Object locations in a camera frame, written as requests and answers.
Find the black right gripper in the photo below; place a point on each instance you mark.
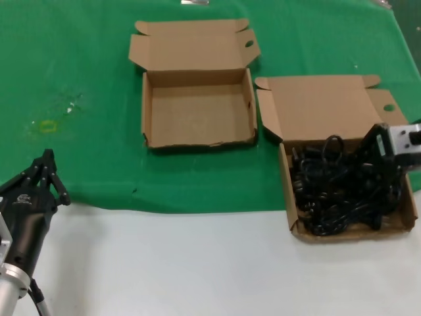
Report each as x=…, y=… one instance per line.
x=373, y=145

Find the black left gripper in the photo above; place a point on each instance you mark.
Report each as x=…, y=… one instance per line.
x=29, y=224

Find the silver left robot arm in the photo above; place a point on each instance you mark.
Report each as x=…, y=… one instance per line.
x=10, y=286

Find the brown cardboard box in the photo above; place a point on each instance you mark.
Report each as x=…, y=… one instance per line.
x=322, y=105

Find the brown cardboard box torn rim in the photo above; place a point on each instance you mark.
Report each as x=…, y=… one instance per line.
x=197, y=115

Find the green table cloth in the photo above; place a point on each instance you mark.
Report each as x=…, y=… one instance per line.
x=82, y=66

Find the silver binder clip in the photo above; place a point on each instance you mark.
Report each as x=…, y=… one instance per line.
x=194, y=1

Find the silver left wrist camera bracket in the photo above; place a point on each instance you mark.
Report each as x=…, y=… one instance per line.
x=5, y=230

